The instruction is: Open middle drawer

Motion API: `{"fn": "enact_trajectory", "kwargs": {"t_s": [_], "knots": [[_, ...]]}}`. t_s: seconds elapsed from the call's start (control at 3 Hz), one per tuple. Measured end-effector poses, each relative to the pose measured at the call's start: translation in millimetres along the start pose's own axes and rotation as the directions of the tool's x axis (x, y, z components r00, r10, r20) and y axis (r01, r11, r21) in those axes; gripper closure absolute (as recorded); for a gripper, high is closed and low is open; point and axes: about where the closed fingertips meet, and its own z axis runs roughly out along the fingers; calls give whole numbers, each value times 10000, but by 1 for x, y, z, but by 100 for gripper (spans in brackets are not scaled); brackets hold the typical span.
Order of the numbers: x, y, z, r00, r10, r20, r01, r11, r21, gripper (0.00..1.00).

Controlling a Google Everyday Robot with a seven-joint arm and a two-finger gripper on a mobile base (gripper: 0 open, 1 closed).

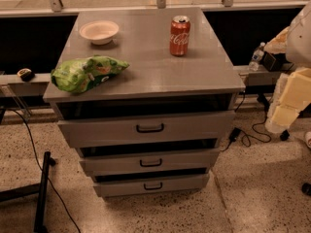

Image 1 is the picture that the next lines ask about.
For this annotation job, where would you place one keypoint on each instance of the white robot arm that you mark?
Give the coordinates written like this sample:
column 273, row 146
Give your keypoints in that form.
column 295, row 40

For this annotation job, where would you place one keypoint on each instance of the grey bottom drawer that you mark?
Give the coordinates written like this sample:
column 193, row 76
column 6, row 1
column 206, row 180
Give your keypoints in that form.
column 153, row 185

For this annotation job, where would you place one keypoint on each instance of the white bowl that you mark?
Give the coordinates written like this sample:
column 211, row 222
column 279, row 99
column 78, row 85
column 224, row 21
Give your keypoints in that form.
column 99, row 32

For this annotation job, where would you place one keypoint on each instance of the black floor stand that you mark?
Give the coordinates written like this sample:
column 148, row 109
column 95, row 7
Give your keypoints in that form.
column 36, row 188

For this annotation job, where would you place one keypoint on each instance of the small black box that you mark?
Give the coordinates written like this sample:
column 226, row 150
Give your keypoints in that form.
column 273, row 62

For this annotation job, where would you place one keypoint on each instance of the green chip bag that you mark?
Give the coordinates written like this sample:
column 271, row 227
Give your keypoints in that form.
column 82, row 74

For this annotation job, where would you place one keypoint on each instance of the grey drawer cabinet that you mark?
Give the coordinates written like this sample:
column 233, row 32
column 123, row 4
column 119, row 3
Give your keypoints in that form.
column 155, row 83

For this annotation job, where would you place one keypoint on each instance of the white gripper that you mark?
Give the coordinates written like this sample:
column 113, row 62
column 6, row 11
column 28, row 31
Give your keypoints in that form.
column 299, row 40

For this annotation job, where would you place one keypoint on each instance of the clear water bottle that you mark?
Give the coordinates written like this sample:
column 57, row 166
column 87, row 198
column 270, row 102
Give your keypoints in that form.
column 257, row 57

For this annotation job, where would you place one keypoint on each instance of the black stand leg right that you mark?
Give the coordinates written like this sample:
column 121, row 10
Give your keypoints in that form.
column 284, row 136

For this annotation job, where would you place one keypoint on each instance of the red cola can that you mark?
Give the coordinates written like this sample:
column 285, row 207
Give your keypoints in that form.
column 179, row 35

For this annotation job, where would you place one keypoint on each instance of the grey top drawer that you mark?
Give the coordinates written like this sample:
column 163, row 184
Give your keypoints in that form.
column 127, row 130

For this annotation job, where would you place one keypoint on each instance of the grey drawer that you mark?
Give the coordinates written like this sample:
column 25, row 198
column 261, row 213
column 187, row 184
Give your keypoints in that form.
column 127, row 130
column 122, row 164
column 153, row 185

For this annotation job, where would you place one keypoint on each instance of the black yellow tape measure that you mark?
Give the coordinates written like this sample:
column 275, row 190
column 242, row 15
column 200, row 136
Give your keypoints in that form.
column 26, row 74

